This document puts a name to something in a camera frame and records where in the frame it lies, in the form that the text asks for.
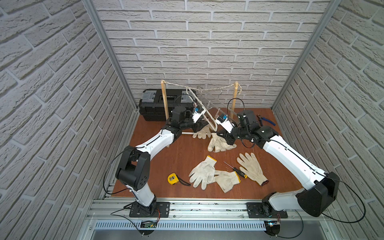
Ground white plastic clip hanger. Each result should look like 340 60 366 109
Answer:
186 87 218 132

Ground grey plastic clip hanger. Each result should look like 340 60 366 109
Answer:
196 86 245 125

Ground white glove yellow cuff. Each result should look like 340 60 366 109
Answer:
208 170 241 193
189 156 217 190

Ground wooden drying rack frame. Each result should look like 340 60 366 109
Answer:
160 79 241 148

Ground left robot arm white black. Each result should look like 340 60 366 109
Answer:
116 105 208 215

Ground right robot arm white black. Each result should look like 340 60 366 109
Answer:
215 110 340 217

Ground yellow black screwdriver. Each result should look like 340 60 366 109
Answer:
224 162 248 179

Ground white glove red cuff right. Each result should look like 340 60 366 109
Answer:
237 153 269 186

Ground black plastic toolbox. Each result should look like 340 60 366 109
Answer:
139 89 194 122

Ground yellow tape measure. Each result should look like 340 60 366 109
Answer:
167 173 191 187

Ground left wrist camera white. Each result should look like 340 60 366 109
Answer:
192 107 206 123

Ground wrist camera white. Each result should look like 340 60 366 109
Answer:
192 107 206 123
215 114 235 133

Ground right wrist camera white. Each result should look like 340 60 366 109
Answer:
215 114 235 133

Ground blue handled pliers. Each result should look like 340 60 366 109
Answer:
257 115 276 127

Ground twine rope on rack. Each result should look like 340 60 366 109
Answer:
161 80 243 94

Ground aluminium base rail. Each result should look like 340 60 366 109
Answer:
86 198 333 233

